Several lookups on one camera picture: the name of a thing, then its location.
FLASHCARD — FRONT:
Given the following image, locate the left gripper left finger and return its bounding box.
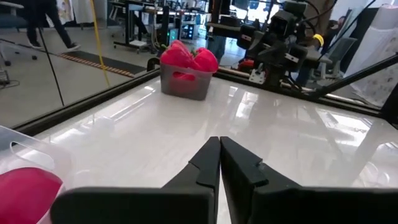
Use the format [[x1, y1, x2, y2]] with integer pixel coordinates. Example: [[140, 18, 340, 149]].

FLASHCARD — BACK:
[[50, 136, 222, 224]]

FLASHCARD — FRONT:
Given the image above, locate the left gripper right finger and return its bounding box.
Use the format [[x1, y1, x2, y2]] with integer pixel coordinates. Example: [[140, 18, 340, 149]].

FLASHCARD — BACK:
[[220, 136, 398, 224]]

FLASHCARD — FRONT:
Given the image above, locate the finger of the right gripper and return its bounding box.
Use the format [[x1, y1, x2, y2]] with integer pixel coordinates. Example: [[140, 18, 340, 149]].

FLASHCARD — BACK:
[[266, 42, 289, 58], [248, 30, 266, 52]]

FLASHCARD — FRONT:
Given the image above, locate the yellow tag on arm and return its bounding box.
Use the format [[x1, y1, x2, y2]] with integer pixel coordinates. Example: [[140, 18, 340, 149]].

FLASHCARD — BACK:
[[312, 33, 325, 47]]

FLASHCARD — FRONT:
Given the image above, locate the person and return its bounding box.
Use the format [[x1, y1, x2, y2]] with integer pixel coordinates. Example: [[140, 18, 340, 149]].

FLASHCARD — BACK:
[[24, 0, 82, 52], [303, 0, 338, 38], [206, 34, 228, 65]]

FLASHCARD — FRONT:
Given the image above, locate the grey chair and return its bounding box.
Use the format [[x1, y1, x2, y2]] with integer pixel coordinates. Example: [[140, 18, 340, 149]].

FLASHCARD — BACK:
[[323, 37, 358, 78]]

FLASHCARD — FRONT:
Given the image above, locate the dark grey plastic basket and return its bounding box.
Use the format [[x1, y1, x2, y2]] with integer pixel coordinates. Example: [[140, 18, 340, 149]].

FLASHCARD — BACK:
[[159, 62, 215, 101]]

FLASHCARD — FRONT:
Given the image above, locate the black equipment cart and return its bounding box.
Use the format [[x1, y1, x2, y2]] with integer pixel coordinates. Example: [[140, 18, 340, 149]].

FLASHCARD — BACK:
[[107, 0, 209, 54]]

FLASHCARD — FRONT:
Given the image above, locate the black mat with striped edge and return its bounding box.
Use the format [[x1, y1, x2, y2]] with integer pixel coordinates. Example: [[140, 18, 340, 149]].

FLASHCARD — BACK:
[[58, 49, 147, 78]]

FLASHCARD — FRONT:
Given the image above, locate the clear plastic basket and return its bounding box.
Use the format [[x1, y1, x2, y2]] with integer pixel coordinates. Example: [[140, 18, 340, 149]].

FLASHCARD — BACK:
[[0, 125, 75, 224]]

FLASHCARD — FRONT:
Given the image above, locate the office chair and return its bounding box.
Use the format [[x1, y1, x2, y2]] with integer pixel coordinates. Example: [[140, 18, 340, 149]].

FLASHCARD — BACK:
[[0, 0, 38, 68]]

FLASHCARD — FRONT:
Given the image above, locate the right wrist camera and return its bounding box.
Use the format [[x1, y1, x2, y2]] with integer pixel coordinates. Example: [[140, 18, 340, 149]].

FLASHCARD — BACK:
[[269, 9, 299, 37]]

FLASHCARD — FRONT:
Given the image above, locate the white mounting bracket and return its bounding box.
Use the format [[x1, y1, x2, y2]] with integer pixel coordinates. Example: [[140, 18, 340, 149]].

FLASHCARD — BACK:
[[248, 68, 267, 85]]

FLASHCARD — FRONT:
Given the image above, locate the black stand frame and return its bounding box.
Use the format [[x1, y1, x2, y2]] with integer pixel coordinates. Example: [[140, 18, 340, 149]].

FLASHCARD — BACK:
[[306, 54, 398, 100]]

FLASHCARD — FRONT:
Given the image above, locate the yellow hanging cable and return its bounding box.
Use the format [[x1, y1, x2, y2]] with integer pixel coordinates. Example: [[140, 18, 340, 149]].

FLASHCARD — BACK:
[[89, 0, 111, 87]]

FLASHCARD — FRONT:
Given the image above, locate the black hanging cable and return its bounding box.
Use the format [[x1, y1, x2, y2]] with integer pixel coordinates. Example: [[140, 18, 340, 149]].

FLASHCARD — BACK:
[[36, 24, 65, 107]]

